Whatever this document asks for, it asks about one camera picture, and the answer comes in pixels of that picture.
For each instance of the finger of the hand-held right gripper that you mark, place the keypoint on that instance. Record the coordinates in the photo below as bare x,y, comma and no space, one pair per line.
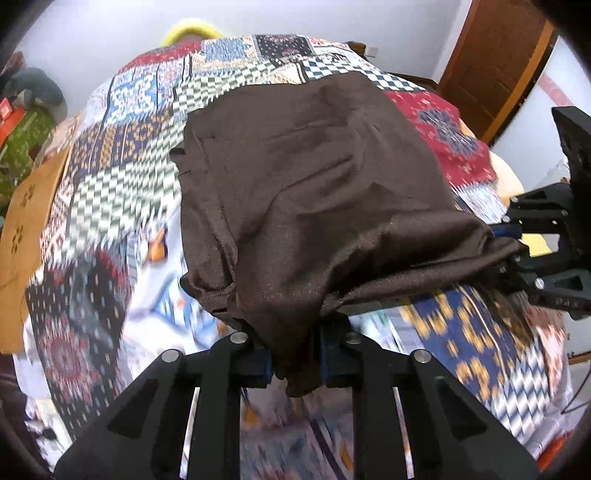
554,281
540,207

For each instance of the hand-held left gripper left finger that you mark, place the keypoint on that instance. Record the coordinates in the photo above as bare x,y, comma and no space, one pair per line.
266,367

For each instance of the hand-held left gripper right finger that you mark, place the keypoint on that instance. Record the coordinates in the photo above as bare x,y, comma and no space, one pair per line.
326,364

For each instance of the brown cloth garment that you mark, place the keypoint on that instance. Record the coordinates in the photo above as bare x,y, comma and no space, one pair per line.
323,184

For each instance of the brown wooden door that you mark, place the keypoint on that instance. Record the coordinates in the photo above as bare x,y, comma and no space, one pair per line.
498,64

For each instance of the patchwork printed blanket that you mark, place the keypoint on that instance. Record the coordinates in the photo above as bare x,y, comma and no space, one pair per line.
115,184

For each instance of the green patterned bag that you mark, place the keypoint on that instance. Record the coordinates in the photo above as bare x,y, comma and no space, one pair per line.
23,152

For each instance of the yellow curved tube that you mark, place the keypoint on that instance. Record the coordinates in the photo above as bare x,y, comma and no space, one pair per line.
191,28

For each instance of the grey cloth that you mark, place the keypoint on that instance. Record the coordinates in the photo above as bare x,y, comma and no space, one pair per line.
37,90

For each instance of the orange red packet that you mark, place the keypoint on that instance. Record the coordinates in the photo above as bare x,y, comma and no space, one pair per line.
7,117

